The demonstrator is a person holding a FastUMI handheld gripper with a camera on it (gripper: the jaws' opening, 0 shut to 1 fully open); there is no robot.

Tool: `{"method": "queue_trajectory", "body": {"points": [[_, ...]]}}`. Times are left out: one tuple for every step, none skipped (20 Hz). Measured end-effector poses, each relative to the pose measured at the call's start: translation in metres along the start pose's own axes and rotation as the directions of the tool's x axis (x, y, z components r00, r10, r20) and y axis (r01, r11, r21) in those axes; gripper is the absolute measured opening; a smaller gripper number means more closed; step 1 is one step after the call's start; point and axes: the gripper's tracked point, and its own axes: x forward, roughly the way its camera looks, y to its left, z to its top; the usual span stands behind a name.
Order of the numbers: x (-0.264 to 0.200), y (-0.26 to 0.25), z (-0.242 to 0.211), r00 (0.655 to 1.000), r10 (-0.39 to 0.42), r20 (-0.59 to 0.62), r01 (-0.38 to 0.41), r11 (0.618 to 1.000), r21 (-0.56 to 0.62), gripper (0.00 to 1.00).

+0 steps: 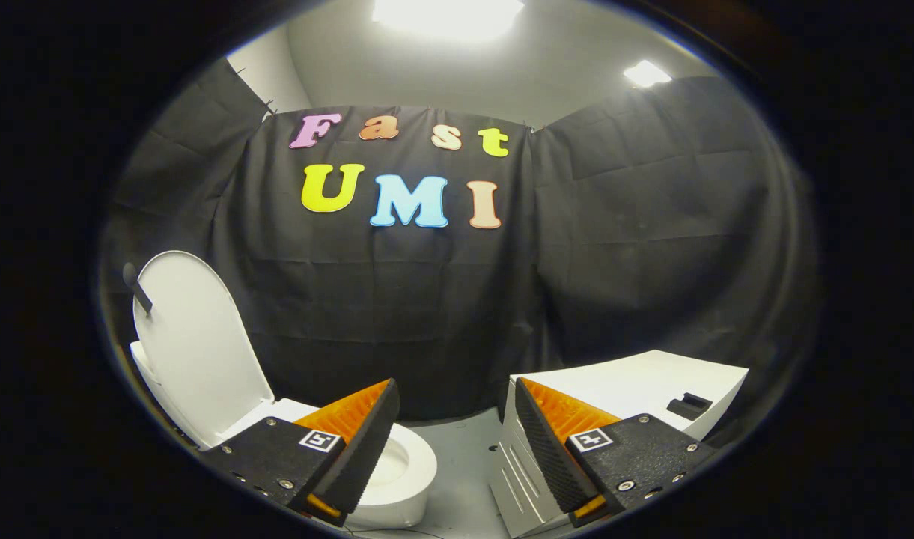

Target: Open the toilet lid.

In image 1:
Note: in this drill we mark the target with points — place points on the white toilet lid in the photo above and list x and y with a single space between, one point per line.
195 337

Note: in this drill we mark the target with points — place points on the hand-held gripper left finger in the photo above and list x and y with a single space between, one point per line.
367 449

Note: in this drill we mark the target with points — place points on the large ceiling light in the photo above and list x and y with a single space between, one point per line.
448 16

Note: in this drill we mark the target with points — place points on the white toilet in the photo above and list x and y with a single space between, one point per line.
410 464

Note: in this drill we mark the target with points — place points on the black backdrop cloth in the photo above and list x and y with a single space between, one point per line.
427 299

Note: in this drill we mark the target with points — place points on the small black block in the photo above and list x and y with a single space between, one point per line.
689 406

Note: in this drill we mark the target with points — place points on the grey drawer cabinet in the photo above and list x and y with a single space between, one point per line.
629 382

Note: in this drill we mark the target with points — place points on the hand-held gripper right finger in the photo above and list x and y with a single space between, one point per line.
546 449

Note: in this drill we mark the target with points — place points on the small ceiling light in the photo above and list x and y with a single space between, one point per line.
647 73

